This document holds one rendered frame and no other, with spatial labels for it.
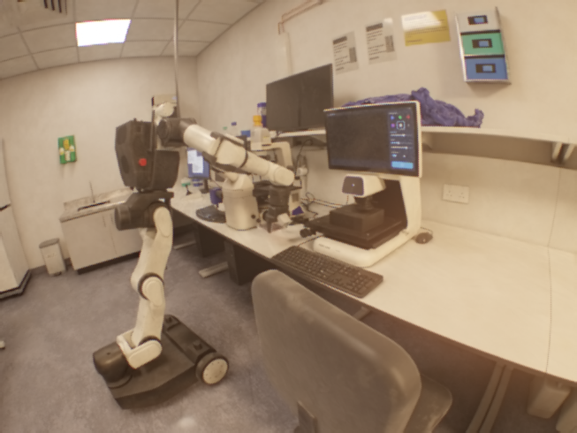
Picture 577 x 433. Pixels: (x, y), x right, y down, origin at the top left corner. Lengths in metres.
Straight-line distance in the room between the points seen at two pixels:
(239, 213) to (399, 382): 1.24
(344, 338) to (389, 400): 0.11
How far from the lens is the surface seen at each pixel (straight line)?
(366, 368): 0.36
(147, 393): 1.49
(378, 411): 0.40
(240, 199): 1.41
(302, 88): 1.92
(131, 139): 1.19
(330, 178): 1.91
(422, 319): 0.76
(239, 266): 2.33
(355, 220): 1.04
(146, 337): 1.48
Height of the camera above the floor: 1.21
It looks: 16 degrees down
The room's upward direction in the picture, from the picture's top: 4 degrees counter-clockwise
